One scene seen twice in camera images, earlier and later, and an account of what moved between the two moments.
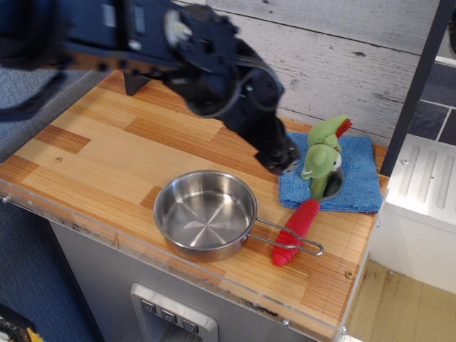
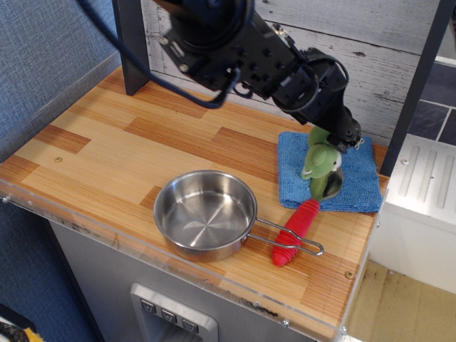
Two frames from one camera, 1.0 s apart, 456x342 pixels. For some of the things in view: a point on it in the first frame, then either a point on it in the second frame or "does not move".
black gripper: (251, 111) -> (317, 97)
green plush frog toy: (323, 154) does not move
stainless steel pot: (206, 215) does not move
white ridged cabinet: (415, 235) does not move
